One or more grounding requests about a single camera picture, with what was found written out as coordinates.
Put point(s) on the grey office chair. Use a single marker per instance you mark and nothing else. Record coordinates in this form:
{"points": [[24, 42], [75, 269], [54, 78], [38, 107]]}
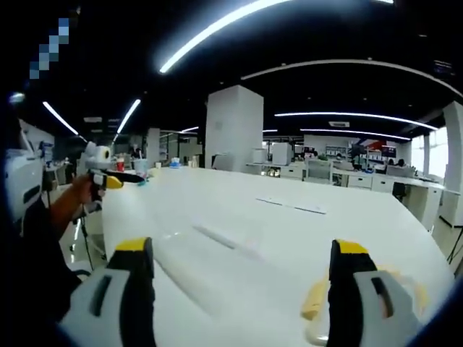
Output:
{"points": [[223, 162]]}

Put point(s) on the white drink cup with lid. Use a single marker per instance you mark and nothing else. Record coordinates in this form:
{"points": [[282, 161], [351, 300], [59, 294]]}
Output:
{"points": [[140, 167]]}

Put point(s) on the red cup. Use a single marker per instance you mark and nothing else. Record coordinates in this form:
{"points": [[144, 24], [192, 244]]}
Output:
{"points": [[120, 165]]}

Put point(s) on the long ceiling light strip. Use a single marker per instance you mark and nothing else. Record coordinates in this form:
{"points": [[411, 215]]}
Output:
{"points": [[217, 29]]}

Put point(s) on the person's dark clothing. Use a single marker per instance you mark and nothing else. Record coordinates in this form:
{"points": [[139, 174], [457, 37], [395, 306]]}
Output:
{"points": [[29, 282]]}

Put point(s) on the blue tissue box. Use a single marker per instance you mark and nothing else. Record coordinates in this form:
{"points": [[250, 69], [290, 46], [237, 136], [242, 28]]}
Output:
{"points": [[175, 163]]}

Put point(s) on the white pillar by window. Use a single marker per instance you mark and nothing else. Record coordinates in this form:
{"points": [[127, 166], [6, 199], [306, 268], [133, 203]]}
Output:
{"points": [[454, 144]]}

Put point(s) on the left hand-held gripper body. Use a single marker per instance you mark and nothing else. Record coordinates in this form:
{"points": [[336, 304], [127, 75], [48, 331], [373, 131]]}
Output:
{"points": [[97, 155]]}

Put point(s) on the person's left hand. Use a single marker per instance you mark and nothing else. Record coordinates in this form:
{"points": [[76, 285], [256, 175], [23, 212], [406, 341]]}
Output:
{"points": [[84, 191]]}

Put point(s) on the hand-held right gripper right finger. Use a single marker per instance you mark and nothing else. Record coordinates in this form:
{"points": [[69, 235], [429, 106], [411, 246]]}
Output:
{"points": [[376, 292]]}

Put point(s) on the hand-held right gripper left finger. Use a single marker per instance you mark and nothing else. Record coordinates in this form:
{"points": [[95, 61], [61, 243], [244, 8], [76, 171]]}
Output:
{"points": [[108, 289]]}

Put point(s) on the translucent white box lid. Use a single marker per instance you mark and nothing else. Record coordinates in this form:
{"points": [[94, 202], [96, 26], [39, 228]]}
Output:
{"points": [[217, 285]]}

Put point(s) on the clear plastic storage box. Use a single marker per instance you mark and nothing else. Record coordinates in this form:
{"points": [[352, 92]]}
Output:
{"points": [[405, 282]]}

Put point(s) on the small teal object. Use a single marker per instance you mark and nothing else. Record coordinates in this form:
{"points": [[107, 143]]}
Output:
{"points": [[144, 181]]}

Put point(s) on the row of white office desks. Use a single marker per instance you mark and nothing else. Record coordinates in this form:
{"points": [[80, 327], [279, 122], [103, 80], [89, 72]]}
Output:
{"points": [[361, 179]]}

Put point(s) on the ceiling air vent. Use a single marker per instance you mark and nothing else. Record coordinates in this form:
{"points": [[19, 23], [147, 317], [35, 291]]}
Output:
{"points": [[339, 124]]}

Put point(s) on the yellow plastic latch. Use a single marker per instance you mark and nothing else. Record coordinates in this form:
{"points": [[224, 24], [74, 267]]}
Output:
{"points": [[314, 298]]}

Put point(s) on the white chest-worn device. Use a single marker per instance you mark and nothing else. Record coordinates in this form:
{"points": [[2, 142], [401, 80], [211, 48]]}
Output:
{"points": [[21, 180]]}

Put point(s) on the white square pillar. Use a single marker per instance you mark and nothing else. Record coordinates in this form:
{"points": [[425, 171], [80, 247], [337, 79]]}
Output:
{"points": [[233, 126]]}

